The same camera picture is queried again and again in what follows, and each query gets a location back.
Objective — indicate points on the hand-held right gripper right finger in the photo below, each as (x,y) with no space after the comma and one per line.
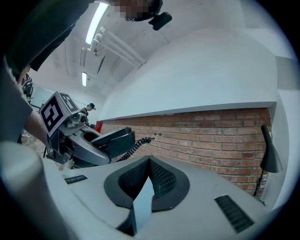
(199,199)

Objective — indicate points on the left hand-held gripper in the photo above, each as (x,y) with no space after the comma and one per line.
(52,113)

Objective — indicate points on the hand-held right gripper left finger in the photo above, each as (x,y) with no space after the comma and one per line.
(93,187)

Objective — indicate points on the person's left forearm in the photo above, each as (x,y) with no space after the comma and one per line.
(37,129)

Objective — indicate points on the red box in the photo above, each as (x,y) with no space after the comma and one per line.
(99,126)

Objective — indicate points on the short ceiling light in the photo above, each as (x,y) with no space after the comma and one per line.
(84,79)

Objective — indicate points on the person's light trousers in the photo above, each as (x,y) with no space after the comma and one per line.
(23,187)

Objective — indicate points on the black desk lamp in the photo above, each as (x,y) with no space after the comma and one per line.
(270,154)

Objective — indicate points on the white ceiling pipes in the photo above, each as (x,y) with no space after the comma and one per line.
(117,47)

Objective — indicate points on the long ceiling light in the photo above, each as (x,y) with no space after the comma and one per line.
(97,22)

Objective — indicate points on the person's dark shirt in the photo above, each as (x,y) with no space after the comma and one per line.
(42,28)

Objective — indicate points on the black head-mounted camera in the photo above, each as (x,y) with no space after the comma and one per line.
(160,21)

